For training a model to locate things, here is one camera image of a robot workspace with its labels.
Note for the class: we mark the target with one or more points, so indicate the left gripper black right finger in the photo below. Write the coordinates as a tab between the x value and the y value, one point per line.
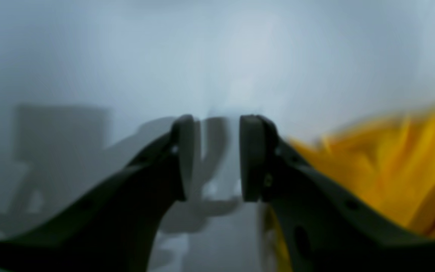
325	227

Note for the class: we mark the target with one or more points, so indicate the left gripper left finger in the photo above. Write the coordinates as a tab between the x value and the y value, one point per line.
112	227

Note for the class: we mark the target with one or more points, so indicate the orange yellow T-shirt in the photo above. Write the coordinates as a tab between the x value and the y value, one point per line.
388	163

